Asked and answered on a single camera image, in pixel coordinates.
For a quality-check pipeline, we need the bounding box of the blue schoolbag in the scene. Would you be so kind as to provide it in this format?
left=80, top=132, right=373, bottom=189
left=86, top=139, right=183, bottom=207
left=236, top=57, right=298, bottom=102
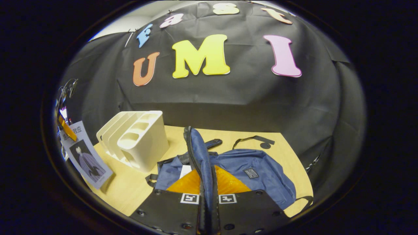
left=146, top=126, right=314, bottom=217

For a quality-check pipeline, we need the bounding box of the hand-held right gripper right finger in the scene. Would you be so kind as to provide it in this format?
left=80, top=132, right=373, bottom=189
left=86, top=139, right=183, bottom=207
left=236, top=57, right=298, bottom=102
left=211, top=165, right=291, bottom=235

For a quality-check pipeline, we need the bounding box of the white plastic bookshelf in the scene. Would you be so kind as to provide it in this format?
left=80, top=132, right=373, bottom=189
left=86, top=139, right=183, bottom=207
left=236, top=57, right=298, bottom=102
left=96, top=110, right=169, bottom=173

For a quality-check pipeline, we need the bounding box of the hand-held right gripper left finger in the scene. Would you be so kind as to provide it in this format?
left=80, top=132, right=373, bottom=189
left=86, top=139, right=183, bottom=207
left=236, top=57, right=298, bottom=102
left=130, top=168, right=204, bottom=235

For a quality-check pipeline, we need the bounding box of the grey book with figure cover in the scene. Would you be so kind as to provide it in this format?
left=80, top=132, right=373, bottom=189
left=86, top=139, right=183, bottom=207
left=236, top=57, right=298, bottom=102
left=60, top=121, right=114, bottom=190

